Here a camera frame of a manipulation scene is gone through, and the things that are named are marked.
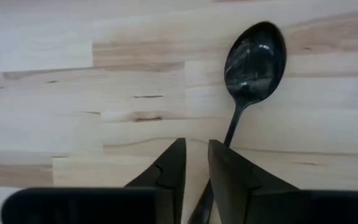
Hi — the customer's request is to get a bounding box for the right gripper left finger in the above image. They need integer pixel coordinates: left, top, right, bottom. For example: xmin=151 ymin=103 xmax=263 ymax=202
xmin=124 ymin=138 xmax=188 ymax=224

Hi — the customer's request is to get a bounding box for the dark metal spoon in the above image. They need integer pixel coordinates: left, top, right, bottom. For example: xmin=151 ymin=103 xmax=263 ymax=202
xmin=188 ymin=21 xmax=288 ymax=224

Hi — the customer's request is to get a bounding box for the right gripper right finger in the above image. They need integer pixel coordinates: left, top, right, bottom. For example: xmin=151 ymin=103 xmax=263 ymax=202
xmin=208 ymin=139 xmax=300 ymax=224

